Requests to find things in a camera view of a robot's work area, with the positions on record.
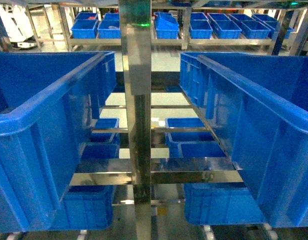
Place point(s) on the small blue bin far centre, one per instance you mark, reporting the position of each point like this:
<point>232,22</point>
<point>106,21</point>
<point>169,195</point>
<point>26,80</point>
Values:
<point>166,26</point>

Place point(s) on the small blue bin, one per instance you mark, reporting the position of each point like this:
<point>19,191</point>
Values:
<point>223,26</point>
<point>85,25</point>
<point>166,26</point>

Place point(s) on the blue bin lower right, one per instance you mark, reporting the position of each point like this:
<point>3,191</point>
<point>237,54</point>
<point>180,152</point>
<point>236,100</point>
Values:
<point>220,204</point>

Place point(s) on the stainless steel rack upright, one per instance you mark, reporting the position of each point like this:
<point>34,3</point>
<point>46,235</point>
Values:
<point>136,42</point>

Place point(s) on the large blue bin upper right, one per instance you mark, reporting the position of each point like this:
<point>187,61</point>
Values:
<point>257,107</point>

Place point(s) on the large blue bin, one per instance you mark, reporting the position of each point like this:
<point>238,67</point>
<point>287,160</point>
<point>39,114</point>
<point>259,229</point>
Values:
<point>49,105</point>
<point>257,107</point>

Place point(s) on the large blue bin upper left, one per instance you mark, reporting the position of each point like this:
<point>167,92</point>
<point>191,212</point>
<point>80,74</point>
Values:
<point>49,105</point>

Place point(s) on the blue bin lower left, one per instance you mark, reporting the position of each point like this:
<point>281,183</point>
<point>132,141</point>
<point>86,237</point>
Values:
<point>86,207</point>

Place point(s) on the small blue bin far right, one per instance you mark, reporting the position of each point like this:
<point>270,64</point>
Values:
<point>223,26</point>

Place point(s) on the small blue bin far left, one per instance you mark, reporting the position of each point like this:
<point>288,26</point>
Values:
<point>85,25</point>

